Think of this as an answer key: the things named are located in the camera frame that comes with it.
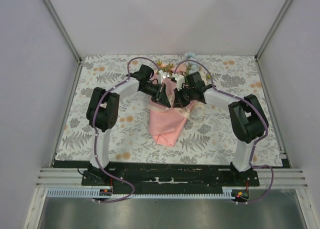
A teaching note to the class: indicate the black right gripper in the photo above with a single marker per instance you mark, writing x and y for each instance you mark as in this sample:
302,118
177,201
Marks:
179,102

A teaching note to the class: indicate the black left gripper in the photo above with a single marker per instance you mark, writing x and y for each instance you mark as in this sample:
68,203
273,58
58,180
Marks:
160,97

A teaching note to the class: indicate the cream ribbon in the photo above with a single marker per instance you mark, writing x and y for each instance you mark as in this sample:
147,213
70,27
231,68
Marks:
165,111

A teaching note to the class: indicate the pink wrapping paper sheet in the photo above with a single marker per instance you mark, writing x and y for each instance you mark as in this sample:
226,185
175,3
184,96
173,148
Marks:
166,130

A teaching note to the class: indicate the orange fake rose stem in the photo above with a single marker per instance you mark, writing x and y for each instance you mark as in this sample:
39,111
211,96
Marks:
165,67

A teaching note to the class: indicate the blue fake hydrangea stem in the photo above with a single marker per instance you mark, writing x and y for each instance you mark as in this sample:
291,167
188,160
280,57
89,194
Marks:
191,63

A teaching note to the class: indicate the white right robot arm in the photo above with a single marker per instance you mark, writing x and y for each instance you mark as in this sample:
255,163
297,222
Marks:
248,120

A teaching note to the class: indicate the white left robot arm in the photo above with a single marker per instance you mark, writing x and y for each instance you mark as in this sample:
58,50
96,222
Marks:
103,109

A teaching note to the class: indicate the floral patterned table mat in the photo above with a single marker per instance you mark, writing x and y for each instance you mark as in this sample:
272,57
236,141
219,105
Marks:
206,138

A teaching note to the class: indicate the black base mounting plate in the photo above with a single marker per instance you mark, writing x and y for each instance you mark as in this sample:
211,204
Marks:
168,178

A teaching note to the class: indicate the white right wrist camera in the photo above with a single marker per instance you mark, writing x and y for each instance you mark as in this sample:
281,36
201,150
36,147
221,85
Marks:
179,80

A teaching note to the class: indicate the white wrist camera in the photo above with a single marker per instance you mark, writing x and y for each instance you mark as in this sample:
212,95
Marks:
162,75
179,80

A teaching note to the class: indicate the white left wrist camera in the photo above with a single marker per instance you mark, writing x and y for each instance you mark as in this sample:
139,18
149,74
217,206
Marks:
162,75

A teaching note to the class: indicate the white slotted cable duct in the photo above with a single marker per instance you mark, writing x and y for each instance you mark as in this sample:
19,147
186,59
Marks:
96,193

